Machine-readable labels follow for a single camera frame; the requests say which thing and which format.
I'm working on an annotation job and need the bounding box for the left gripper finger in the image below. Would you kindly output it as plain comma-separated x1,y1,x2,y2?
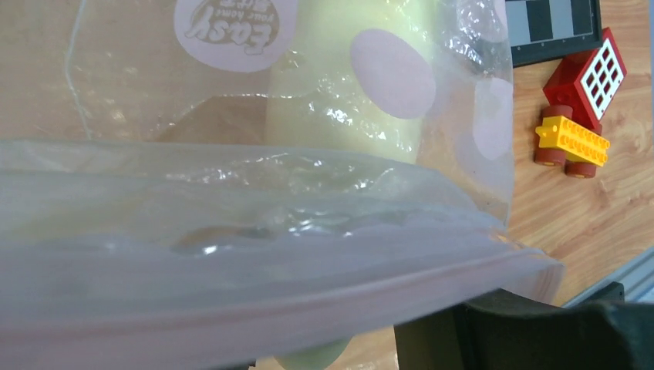
394,290,653,369

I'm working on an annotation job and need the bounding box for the pale yellow fake banana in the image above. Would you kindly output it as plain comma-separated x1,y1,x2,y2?
265,0,446,370

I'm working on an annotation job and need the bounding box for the clear dotted zip bag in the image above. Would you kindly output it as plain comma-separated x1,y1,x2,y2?
1,1,564,369

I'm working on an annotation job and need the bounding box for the yellow toy wagon block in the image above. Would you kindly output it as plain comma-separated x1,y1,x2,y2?
533,105,610,179

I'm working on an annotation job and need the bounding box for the red toy window block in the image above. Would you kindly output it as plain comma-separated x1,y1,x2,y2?
543,27,628,130

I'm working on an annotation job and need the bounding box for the black white checkerboard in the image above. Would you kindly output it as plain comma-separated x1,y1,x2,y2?
504,0,602,68

